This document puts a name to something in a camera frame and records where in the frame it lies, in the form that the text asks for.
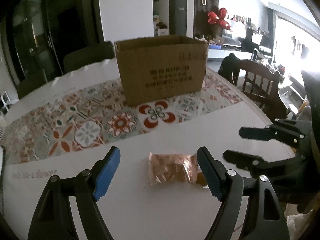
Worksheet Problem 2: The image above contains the dark dining chair right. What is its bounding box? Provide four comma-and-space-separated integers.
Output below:
63, 41, 116, 73

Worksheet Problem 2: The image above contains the dark dining chair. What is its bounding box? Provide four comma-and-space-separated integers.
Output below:
17, 69, 48, 99
63, 41, 116, 73

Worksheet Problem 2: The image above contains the brown cardboard box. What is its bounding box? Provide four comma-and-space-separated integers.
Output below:
114, 35, 208, 106

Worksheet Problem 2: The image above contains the black cloth on chair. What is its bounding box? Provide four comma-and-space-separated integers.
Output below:
218, 53, 240, 86

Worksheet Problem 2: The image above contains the brown round candy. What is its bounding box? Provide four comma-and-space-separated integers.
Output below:
196, 170, 208, 187

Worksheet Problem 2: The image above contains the patterned tile table runner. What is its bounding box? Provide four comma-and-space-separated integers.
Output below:
1, 69, 241, 165

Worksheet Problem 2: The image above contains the red balloon decoration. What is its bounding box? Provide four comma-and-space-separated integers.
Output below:
207, 8, 231, 30

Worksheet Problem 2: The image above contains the rose gold biscuit packet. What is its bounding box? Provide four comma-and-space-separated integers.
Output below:
149, 153, 198, 186

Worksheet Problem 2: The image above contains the wooden chair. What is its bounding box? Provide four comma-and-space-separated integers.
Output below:
234, 60, 287, 120

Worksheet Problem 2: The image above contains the white tv cabinet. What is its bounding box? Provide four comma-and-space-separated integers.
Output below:
208, 44, 252, 60

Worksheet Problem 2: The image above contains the dark dining chair left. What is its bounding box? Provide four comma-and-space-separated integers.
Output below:
17, 69, 48, 99

